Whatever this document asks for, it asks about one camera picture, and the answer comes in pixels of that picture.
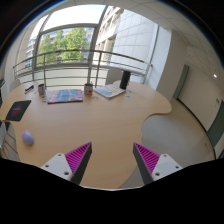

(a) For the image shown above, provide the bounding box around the black cylindrical speaker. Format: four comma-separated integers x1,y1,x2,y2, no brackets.
120,71,131,89

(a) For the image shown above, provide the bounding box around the metal balcony railing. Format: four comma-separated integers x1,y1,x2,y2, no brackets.
13,49,150,90

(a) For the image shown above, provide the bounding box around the green door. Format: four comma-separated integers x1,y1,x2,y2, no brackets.
173,64,189,99

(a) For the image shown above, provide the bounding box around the dark printed mug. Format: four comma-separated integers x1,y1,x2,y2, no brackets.
38,83,45,96

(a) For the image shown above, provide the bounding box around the colourful board game mat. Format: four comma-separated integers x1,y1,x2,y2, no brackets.
47,89,83,104

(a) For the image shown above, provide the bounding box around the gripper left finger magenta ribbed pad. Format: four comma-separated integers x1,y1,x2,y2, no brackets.
42,142,92,185

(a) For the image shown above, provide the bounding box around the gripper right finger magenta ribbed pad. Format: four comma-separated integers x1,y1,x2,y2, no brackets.
133,143,182,185

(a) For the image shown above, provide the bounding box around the dark blue stapler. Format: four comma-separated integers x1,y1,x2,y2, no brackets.
25,85,34,94

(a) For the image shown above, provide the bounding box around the wooden chair at left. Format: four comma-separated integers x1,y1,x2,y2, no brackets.
0,121,19,161

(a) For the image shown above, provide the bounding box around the open booklet on table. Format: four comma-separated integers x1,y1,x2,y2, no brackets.
94,84,124,99

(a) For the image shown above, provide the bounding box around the lilac computer mouse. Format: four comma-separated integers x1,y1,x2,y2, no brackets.
22,130,34,146

